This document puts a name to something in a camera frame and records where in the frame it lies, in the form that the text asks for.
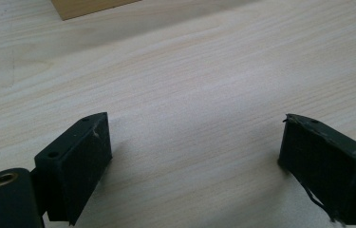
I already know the brown cardboard sheet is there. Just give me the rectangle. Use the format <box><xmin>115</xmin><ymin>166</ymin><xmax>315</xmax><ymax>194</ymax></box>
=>
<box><xmin>50</xmin><ymin>0</ymin><xmax>141</xmax><ymax>21</ymax></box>

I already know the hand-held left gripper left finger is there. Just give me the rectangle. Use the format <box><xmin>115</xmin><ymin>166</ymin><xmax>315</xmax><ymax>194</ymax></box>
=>
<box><xmin>33</xmin><ymin>111</ymin><xmax>113</xmax><ymax>226</ymax></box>

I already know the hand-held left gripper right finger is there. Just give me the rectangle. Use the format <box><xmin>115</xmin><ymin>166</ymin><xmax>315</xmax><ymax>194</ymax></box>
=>
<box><xmin>277</xmin><ymin>113</ymin><xmax>356</xmax><ymax>226</ymax></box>

